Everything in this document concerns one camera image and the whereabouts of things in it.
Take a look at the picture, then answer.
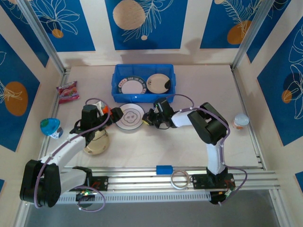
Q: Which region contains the blue plastic block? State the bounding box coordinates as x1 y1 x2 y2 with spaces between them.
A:
156 165 173 175

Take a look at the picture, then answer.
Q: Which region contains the green rim lettered plate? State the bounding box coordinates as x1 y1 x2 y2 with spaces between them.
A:
117 75 148 95

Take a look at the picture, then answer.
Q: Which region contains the small white cup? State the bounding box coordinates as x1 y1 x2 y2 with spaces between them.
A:
231 113 250 130

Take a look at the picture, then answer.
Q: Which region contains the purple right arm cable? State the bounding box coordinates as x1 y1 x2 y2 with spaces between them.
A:
163 94 249 206

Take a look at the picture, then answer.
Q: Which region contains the white slotted cable duct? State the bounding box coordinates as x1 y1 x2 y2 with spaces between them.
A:
29 191 211 205

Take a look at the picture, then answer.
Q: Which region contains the cream plate with ink drawing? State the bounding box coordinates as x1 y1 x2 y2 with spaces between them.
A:
146 73 171 94

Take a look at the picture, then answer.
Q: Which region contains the blue plastic bin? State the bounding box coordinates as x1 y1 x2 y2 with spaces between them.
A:
111 63 177 104

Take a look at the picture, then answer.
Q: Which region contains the white plate with grey lines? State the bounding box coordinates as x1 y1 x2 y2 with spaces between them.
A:
117 103 145 132

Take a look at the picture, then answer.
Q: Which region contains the yellow plate with small flowers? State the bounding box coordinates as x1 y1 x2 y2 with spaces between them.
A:
82 129 111 156

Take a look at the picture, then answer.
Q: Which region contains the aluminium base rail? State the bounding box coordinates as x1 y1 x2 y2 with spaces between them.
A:
20 165 282 197

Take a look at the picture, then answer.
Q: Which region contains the black controller board with lights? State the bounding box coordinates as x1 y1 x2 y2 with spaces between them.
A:
209 190 235 206
75 190 97 209

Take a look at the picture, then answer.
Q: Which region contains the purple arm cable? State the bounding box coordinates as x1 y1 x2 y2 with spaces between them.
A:
163 94 249 206
34 98 112 212

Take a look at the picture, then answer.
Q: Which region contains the blue green jelly cup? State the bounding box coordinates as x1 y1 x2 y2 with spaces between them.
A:
39 118 64 140

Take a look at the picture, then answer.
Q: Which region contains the aluminium frame post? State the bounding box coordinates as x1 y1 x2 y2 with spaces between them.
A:
231 0 276 71
18 0 71 76

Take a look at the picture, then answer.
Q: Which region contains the metal ring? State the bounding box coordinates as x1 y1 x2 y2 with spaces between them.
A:
170 169 190 190

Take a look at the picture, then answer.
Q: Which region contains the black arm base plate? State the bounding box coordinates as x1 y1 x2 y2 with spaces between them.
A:
71 176 109 192
191 174 235 190

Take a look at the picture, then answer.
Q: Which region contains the pink snack packet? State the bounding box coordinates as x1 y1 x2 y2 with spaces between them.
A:
56 80 80 105

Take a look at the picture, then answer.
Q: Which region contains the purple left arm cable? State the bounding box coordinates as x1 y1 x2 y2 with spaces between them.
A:
34 98 112 212

